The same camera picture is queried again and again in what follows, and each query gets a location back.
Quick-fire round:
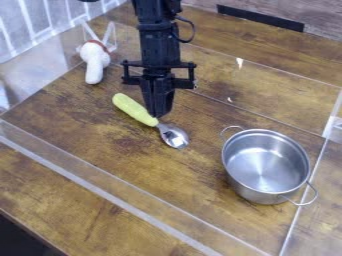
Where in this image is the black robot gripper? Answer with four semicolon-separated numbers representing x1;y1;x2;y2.
121;22;196;117

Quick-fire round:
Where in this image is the stainless steel pot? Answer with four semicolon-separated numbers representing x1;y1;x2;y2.
220;126;317;207

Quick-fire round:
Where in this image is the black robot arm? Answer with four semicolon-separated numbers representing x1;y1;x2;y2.
121;0;196;118

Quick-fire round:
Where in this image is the white toy mushroom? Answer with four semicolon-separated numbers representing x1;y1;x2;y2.
78;40;110;84

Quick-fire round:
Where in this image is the clear acrylic triangle stand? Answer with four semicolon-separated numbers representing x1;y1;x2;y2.
81;22;117;53

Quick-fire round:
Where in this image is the black bar on table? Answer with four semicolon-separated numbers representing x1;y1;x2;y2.
216;4;304;32

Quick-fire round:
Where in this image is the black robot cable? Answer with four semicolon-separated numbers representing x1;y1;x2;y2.
171;14;197;44

